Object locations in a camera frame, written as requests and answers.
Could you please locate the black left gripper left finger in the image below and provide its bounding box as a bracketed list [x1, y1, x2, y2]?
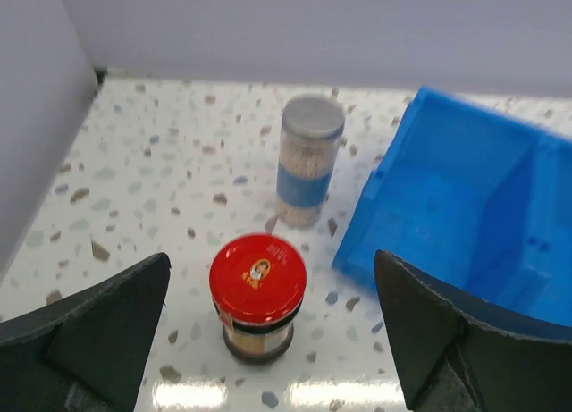
[1, 253, 171, 411]

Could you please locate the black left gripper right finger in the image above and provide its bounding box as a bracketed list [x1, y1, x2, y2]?
[374, 250, 571, 411]

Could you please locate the red-lid sauce jar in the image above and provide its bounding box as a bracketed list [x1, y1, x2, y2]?
[209, 233, 307, 365]

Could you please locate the toothpick jar blue label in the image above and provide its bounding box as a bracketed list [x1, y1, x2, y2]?
[276, 94, 345, 229]

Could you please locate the blue three-compartment plastic bin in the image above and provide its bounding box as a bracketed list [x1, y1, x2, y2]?
[333, 87, 571, 326]

